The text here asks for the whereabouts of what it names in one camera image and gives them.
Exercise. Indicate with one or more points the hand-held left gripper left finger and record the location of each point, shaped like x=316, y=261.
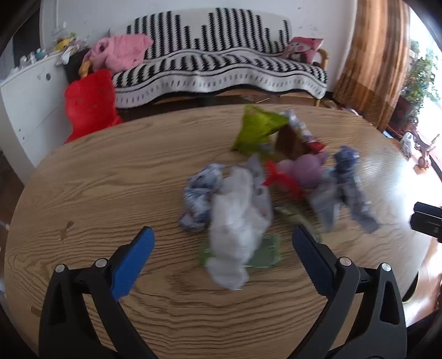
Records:
x=133, y=264

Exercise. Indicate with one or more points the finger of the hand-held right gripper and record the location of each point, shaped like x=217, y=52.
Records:
x=428, y=217

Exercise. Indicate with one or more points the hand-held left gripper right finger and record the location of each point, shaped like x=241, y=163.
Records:
x=310, y=259

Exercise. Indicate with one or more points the dark green wrapper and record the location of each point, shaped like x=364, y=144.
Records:
x=293, y=215

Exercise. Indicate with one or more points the grey blue wrapper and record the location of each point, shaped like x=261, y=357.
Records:
x=324, y=203

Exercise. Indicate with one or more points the black bin with gold rim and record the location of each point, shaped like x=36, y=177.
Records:
x=428, y=293

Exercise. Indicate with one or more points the grey blue patterned cloth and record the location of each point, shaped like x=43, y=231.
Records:
x=352, y=186

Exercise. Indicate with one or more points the white cloth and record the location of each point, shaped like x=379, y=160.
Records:
x=234, y=221

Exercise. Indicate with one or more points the purple cloth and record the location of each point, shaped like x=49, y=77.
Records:
x=305, y=169

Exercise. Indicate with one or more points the brown cloth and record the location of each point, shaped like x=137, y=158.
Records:
x=290, y=145

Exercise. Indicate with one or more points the red and white snack wrapper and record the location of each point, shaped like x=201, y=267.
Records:
x=301, y=129

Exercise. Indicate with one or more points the green snack packet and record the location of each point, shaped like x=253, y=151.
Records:
x=255, y=131

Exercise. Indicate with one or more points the toy tricycle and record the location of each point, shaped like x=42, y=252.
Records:
x=426, y=150

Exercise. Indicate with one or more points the white knotted plastic bag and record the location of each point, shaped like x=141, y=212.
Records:
x=407, y=142

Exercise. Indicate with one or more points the red plant pot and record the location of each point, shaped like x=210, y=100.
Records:
x=404, y=110

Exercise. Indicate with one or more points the potted green plant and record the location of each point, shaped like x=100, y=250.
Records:
x=419, y=79

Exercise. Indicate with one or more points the brown curtain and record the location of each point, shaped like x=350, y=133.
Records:
x=373, y=62

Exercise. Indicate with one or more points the white cabinet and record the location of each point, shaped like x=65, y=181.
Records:
x=31, y=100

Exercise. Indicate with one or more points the yellow plush toy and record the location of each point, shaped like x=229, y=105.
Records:
x=84, y=67

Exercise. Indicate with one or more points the black cloth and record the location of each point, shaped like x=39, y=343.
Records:
x=73, y=69

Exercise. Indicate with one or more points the pink printed cushion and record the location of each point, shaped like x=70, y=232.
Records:
x=302, y=50

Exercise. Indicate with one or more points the pink cloth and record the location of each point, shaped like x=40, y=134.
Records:
x=117, y=51

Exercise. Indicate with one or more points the black and white striped blanket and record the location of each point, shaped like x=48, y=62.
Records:
x=221, y=51

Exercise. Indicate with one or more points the pile of small toys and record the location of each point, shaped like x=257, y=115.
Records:
x=64, y=45

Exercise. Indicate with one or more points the wooden sofa frame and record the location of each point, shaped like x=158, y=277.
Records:
x=276, y=94

